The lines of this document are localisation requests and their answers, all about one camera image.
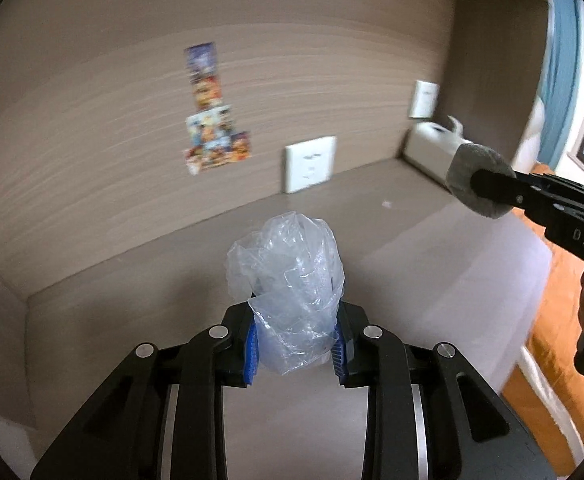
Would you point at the white bed sheet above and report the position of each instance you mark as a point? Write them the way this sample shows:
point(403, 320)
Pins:
point(541, 390)

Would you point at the colourful wall sticker strip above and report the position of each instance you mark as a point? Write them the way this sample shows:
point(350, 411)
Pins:
point(207, 90)

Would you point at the large white wall socket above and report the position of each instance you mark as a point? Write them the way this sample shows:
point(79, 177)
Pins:
point(311, 165)

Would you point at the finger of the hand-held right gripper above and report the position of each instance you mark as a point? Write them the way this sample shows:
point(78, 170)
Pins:
point(496, 185)

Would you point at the white tissue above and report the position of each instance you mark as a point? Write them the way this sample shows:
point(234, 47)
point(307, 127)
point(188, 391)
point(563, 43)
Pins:
point(455, 125)

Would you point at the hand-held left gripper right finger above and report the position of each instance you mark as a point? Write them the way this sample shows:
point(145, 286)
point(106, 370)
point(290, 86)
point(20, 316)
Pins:
point(339, 355)

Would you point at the blue curtain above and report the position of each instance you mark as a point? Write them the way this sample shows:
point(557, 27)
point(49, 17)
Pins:
point(559, 85)

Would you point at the clear plastic bag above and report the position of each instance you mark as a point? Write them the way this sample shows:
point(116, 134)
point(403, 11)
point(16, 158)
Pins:
point(287, 270)

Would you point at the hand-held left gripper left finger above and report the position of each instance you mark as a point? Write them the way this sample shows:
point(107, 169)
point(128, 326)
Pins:
point(252, 355)

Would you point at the white tissue box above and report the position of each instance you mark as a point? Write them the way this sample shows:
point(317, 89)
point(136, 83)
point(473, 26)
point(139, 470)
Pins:
point(426, 150)

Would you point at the orange bedding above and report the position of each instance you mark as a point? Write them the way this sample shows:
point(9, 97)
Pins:
point(556, 320)

